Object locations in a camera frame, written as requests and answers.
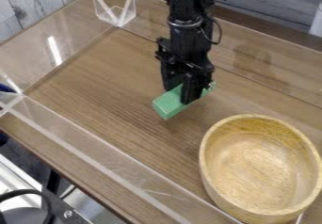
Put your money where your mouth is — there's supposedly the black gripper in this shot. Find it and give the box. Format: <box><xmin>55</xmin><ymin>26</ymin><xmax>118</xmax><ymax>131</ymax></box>
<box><xmin>156</xmin><ymin>24</ymin><xmax>215</xmax><ymax>104</ymax></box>

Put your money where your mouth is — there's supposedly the green rectangular block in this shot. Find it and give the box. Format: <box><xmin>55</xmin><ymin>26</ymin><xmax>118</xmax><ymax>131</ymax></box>
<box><xmin>151</xmin><ymin>80</ymin><xmax>218</xmax><ymax>120</ymax></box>

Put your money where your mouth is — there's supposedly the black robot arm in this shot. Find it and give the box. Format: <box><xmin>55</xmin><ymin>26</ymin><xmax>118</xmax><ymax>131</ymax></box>
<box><xmin>156</xmin><ymin>0</ymin><xmax>215</xmax><ymax>104</ymax></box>

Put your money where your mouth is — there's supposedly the brown wooden bowl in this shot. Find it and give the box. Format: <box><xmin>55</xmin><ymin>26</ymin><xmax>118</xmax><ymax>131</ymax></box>
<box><xmin>199</xmin><ymin>114</ymin><xmax>322</xmax><ymax>224</ymax></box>

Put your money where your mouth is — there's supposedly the black table leg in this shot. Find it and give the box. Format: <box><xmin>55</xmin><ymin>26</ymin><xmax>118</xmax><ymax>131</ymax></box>
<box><xmin>47</xmin><ymin>170</ymin><xmax>62</xmax><ymax>194</ymax></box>

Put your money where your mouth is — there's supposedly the black metal clamp plate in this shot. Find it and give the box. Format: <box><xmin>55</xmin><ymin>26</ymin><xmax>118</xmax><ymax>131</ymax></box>
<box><xmin>43</xmin><ymin>189</ymin><xmax>94</xmax><ymax>224</ymax></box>

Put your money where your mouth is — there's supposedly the clear acrylic corner bracket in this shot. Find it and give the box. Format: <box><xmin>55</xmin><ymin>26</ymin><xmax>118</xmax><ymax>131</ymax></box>
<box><xmin>94</xmin><ymin>0</ymin><xmax>136</xmax><ymax>27</ymax></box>

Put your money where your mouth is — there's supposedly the clear acrylic front wall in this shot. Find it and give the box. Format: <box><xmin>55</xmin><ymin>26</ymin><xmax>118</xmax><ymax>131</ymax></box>
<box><xmin>0</xmin><ymin>83</ymin><xmax>242</xmax><ymax>224</ymax></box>

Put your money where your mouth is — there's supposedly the black cable loop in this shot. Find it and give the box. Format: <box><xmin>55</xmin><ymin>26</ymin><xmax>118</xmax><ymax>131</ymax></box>
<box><xmin>0</xmin><ymin>188</ymin><xmax>54</xmax><ymax>224</ymax></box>

